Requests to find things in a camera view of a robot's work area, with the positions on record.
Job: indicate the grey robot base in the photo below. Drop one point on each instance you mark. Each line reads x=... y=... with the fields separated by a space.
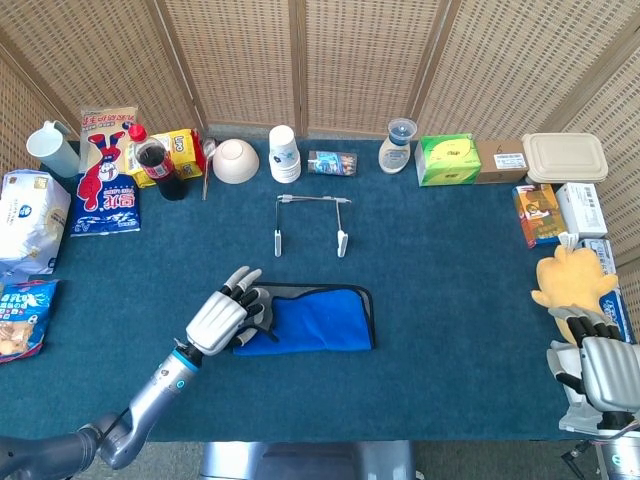
x=310 y=462

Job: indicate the blue carpet table cover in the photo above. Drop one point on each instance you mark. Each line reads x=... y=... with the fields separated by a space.
x=450 y=300

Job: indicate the beige lidded food container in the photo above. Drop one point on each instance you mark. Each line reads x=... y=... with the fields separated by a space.
x=565 y=157

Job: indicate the brown cardboard box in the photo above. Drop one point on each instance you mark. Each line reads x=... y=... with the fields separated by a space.
x=502 y=162

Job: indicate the yellow plush mitt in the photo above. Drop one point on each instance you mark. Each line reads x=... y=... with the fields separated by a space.
x=570 y=280

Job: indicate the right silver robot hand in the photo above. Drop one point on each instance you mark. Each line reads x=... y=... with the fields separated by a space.
x=612 y=375

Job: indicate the woven rattan folding screen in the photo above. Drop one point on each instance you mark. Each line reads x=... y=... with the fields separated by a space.
x=240 y=60

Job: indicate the blue biscuit snack bag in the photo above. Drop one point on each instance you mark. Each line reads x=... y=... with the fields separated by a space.
x=25 y=320

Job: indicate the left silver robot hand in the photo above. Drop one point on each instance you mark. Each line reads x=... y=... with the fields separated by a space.
x=215 y=322

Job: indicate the metal spoon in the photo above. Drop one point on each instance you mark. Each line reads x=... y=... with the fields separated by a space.
x=208 y=147

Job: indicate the white labelled carton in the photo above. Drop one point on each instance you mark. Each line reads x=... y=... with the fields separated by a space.
x=582 y=210

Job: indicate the upturned cream bowl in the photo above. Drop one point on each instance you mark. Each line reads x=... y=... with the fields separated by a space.
x=235 y=162

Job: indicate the white bottle with blue cap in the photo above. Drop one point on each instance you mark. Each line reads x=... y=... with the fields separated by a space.
x=395 y=155

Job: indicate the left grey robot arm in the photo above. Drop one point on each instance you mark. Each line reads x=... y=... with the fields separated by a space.
x=155 y=390

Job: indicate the blue toothpaste box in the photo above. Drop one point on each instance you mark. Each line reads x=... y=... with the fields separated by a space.
x=617 y=310

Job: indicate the green tissue box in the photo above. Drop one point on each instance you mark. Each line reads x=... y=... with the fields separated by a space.
x=447 y=160

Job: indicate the stack of white paper cups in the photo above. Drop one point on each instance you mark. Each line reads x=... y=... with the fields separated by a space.
x=285 y=155

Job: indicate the cola bottle with red label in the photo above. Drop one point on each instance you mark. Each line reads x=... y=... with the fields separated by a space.
x=160 y=165

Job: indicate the yellow Lipo snack pack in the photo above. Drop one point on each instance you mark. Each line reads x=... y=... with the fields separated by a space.
x=182 y=150

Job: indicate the red white blue cartoon bag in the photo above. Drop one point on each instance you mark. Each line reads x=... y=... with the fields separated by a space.
x=105 y=200

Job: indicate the white flour bag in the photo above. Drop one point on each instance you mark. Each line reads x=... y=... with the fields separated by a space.
x=30 y=220

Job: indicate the orange blue box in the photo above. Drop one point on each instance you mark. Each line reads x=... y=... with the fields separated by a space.
x=540 y=215

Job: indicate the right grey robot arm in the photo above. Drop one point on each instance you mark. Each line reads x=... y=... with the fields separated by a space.
x=622 y=455

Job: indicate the grey and blue cloth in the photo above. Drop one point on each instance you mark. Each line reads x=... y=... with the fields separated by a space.
x=320 y=320

